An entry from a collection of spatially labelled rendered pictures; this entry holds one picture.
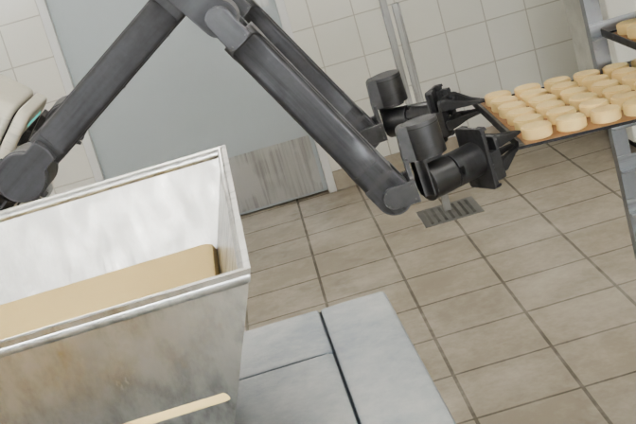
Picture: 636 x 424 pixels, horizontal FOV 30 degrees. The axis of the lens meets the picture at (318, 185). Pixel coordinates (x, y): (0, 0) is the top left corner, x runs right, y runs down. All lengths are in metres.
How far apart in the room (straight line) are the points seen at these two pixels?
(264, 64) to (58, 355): 1.28
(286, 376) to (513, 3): 5.08
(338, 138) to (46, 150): 0.44
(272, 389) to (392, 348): 0.08
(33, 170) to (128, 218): 1.04
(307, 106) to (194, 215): 1.02
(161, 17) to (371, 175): 0.40
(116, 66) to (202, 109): 3.90
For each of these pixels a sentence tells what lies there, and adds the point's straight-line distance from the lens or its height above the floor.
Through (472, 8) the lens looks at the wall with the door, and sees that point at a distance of 5.75.
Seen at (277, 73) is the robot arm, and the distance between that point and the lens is 1.80.
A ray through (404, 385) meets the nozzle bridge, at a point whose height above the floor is 1.18.
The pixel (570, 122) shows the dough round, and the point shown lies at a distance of 1.96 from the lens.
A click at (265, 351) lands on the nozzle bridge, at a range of 0.82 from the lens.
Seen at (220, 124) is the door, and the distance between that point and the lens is 5.72.
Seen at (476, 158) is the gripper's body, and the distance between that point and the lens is 1.88.
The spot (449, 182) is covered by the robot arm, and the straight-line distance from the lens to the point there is 1.85.
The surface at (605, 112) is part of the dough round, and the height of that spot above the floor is 0.99.
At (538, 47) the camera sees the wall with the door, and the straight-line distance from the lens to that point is 5.85.
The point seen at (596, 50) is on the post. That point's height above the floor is 1.01.
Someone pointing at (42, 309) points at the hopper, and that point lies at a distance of 0.77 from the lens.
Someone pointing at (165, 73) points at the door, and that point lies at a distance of 5.69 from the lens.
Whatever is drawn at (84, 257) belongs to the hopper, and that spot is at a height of 1.28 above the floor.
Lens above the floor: 1.48
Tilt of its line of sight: 14 degrees down
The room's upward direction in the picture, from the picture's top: 16 degrees counter-clockwise
